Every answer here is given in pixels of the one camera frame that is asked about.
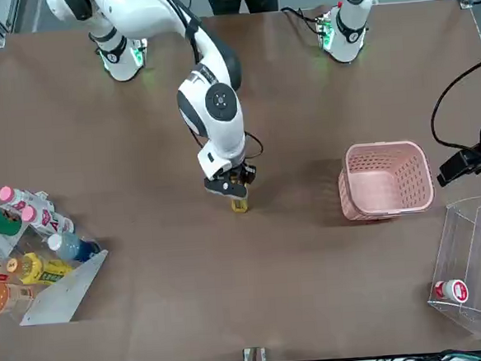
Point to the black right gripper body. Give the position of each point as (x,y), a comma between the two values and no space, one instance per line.
(233,170)

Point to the yellow tea drink bottle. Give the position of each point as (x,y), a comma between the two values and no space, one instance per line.
(36,269)
(240,206)

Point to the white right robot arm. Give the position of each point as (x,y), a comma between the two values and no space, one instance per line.
(220,128)

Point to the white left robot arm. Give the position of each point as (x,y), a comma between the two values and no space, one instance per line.
(348,36)

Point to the pink plastic basket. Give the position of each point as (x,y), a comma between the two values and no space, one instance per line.
(370,204)

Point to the clear acrylic drinks tray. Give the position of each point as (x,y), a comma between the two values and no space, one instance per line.
(66,292)

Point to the clear acrylic snack shelf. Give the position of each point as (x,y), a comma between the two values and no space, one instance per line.
(477,255)

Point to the small red white bottle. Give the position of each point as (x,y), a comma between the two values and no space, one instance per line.
(454,290)

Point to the blue bottle white cap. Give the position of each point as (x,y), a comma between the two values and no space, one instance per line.
(69,246)

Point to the white bottle pink cap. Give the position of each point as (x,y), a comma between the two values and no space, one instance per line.
(49,222)
(19,197)

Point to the orange juice bottle white cap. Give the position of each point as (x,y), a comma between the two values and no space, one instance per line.
(1,298)

